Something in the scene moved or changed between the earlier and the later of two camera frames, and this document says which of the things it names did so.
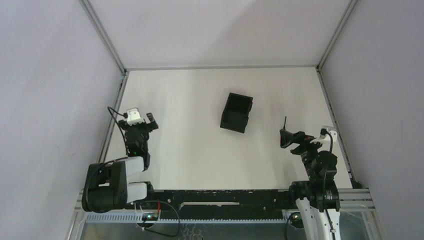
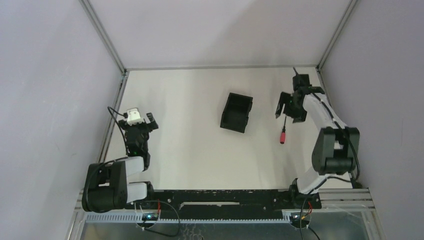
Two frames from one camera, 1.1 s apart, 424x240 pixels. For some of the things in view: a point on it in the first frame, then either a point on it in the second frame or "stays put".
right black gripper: (287, 138) to (299, 116)
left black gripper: (139, 125) stays put
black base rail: (257, 204) stays put
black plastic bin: (235, 116) stays put
